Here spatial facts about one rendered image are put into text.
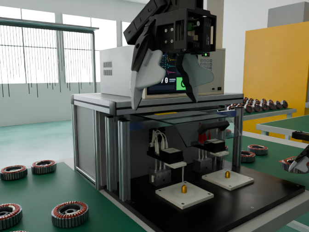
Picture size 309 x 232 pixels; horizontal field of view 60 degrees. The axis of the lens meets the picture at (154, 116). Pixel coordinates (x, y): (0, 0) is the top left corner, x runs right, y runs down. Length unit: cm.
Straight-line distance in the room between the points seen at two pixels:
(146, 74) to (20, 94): 684
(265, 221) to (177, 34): 72
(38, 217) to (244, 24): 696
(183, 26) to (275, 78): 436
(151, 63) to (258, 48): 457
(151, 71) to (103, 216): 65
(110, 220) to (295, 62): 404
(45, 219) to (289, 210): 81
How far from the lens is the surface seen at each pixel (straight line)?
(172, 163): 100
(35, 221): 98
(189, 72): 47
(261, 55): 489
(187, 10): 38
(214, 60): 122
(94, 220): 93
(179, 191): 102
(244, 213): 95
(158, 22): 41
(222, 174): 121
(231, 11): 780
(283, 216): 105
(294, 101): 459
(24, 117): 725
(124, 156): 92
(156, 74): 37
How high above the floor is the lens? 120
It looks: 9 degrees down
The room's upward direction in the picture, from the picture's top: straight up
